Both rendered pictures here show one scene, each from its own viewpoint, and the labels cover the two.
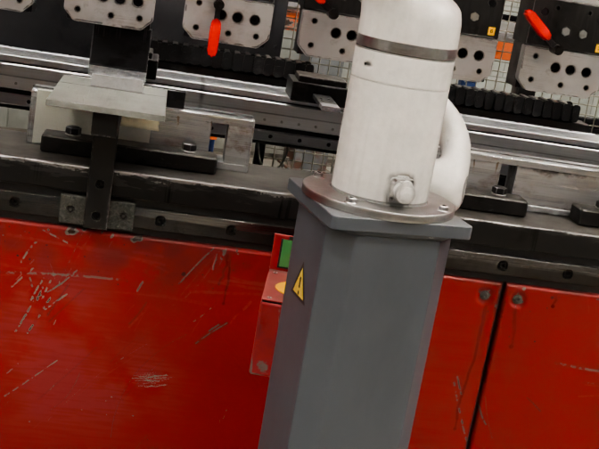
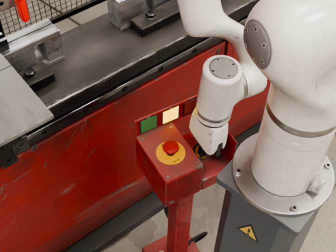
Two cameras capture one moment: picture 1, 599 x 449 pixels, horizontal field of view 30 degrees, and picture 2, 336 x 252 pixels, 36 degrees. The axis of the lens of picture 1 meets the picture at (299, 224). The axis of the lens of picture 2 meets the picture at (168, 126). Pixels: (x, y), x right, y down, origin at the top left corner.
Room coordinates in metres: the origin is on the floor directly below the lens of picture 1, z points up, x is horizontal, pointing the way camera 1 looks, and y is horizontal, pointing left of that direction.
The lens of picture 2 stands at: (0.98, 0.39, 1.82)
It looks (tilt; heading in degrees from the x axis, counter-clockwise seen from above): 51 degrees down; 329
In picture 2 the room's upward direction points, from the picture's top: 2 degrees clockwise
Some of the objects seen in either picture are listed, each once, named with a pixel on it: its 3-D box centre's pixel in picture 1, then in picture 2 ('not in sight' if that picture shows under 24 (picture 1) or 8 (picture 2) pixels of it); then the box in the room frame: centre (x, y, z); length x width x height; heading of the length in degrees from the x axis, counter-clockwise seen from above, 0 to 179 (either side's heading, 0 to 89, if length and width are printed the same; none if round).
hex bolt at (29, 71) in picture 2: (189, 147); (29, 72); (1.91, 0.21, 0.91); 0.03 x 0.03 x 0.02
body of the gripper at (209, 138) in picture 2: not in sight; (210, 125); (1.61, -0.11, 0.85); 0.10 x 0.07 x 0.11; 0
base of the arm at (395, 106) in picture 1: (390, 127); (291, 143); (1.34, -0.09, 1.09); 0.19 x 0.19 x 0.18
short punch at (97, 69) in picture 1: (119, 52); not in sight; (1.95, 0.36, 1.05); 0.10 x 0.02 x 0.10; 98
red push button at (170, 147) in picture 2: not in sight; (170, 149); (1.62, -0.02, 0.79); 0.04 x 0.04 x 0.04
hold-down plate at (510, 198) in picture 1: (443, 195); (179, 7); (1.98, -0.25, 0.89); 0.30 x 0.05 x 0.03; 98
